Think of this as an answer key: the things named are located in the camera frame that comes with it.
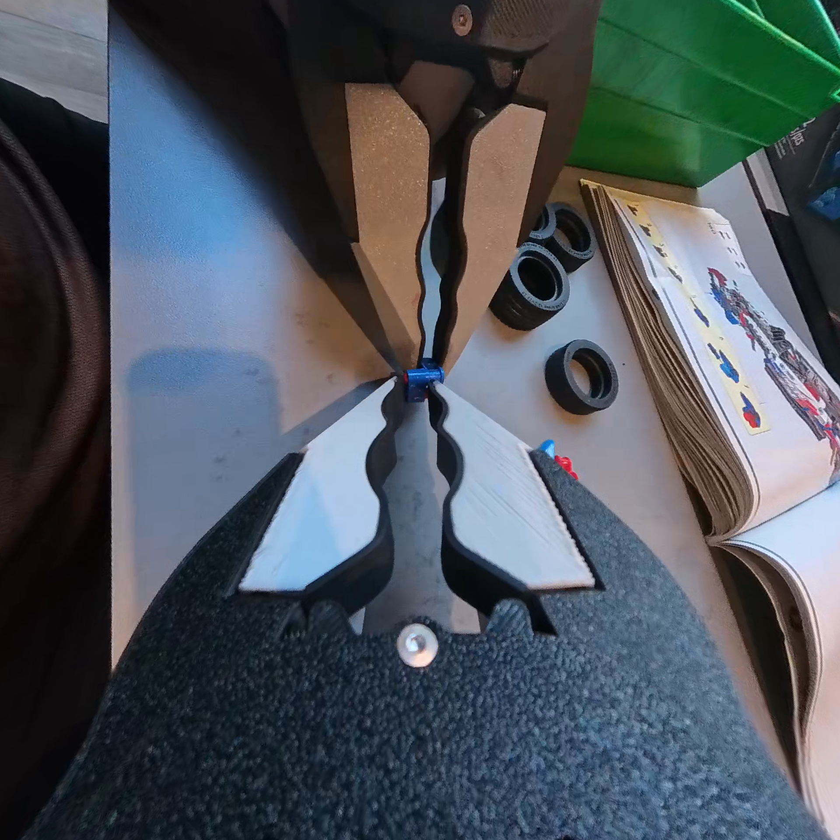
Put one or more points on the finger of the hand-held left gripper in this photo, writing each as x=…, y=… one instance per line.
x=502, y=197
x=387, y=184

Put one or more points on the blue toy connector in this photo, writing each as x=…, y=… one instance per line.
x=420, y=377

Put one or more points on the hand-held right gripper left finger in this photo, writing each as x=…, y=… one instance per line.
x=315, y=525

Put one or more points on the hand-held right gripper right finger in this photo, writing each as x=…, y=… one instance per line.
x=518, y=525

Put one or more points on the green plastic bin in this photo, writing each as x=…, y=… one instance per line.
x=656, y=98

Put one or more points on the grey desk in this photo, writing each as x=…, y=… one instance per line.
x=197, y=262

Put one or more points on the black car set box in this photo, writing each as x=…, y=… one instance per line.
x=807, y=229

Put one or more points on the open instruction booklet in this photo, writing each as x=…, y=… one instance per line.
x=689, y=275

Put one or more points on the black toy tire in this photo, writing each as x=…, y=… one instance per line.
x=587, y=253
x=551, y=220
x=558, y=394
x=518, y=315

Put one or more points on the red toy connector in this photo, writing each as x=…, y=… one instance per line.
x=563, y=463

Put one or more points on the person's left forearm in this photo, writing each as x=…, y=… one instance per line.
x=216, y=52

